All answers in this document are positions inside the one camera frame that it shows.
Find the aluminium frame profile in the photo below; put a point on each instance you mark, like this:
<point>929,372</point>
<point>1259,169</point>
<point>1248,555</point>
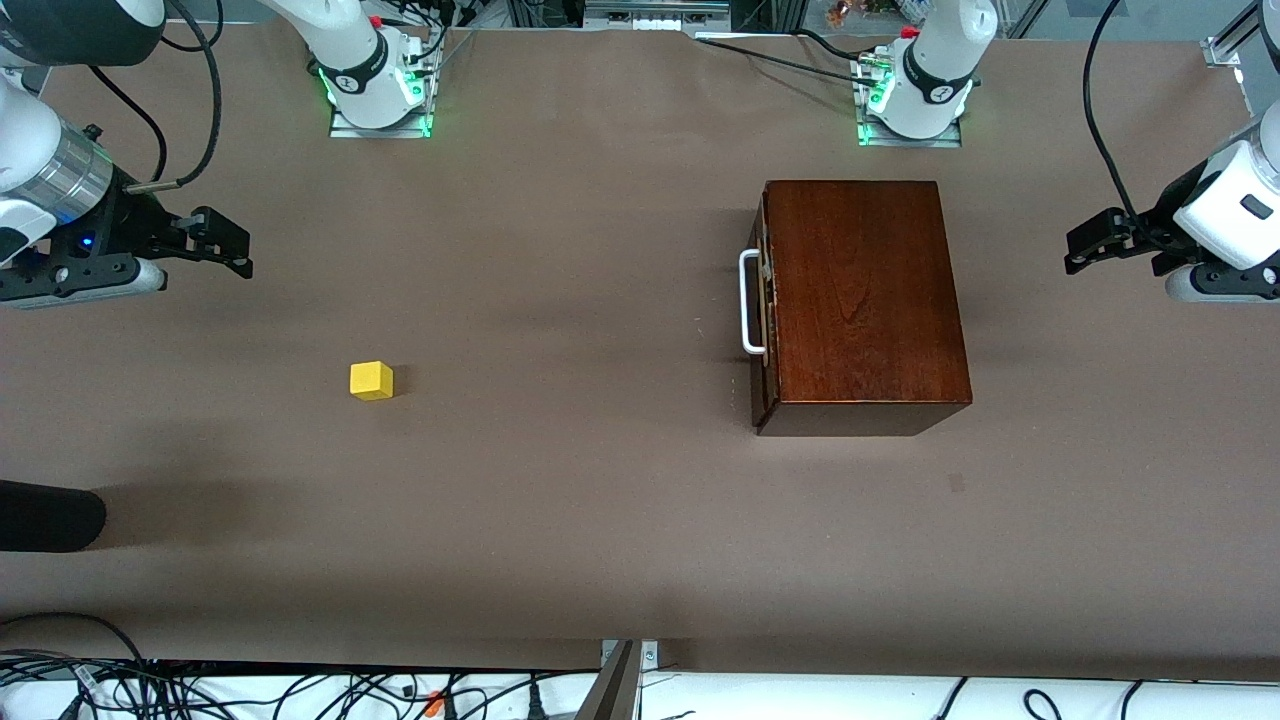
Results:
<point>1228,45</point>

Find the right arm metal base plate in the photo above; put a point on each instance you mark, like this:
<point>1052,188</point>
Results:
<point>370,132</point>

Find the grey metal bracket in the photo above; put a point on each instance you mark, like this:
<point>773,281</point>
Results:
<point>612,690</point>

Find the black cylindrical object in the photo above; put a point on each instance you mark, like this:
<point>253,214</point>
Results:
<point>50,516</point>

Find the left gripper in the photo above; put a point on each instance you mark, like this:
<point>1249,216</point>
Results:
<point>1157,222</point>

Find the brown table cover sheet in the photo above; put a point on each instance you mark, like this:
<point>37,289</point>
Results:
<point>500,520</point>

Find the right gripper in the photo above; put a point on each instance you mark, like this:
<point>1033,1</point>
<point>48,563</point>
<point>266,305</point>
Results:
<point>136,222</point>

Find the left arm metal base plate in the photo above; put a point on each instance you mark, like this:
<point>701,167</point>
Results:
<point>900,142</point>

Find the dark brown wooden cabinet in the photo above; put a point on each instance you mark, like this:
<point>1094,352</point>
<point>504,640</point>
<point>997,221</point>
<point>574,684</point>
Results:
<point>860,300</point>

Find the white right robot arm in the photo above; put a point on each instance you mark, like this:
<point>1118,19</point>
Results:
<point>360,70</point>

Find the yellow wooden block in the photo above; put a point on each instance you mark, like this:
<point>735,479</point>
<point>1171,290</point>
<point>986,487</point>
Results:
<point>370,382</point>

